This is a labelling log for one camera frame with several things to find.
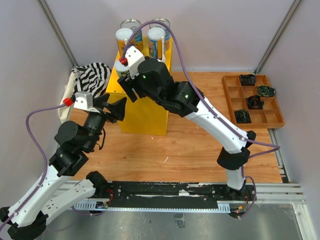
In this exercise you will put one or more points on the green patterned rolled sock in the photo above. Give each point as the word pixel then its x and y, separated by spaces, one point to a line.
pixel 266 91

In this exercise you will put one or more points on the dark rolled sock lower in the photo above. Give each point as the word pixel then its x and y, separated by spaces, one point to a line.
pixel 242 116

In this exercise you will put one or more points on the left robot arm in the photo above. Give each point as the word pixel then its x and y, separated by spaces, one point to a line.
pixel 29 217

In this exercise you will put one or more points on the black white striped cloth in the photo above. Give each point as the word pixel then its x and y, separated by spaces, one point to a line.
pixel 92 78

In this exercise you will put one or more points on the cream white cloth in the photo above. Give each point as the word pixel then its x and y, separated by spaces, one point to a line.
pixel 64 112

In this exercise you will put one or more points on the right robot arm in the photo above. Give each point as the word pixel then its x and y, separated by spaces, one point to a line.
pixel 192 105

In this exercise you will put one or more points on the yellow wooden cabinet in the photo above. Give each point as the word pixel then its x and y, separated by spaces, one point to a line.
pixel 142 116

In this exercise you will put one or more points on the black orange rolled sock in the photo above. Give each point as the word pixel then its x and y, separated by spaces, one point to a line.
pixel 255 102

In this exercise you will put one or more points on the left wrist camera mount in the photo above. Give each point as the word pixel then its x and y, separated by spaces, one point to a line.
pixel 81 100

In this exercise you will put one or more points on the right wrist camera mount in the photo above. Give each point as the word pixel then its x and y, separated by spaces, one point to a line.
pixel 133 57

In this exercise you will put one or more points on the purple-label can with spoon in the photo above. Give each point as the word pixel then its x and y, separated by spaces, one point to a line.
pixel 156 42

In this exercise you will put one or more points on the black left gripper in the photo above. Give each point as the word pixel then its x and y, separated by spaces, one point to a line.
pixel 118 108

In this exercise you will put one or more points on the black rolled sock top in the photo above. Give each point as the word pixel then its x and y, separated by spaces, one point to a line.
pixel 247 79

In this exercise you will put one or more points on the blue Progresso soup can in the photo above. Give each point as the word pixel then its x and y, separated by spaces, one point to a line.
pixel 133 24
pixel 162 23

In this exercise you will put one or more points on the blue porridge can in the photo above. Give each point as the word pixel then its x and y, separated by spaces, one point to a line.
pixel 122 36

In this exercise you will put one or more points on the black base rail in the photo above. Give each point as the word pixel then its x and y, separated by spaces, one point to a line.
pixel 171 195

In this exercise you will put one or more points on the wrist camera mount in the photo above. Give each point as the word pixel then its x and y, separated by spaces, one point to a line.
pixel 81 100
pixel 133 57

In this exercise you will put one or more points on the white-lid can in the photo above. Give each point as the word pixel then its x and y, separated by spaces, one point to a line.
pixel 121 70

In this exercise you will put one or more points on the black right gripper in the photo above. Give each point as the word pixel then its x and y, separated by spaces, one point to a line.
pixel 127 86

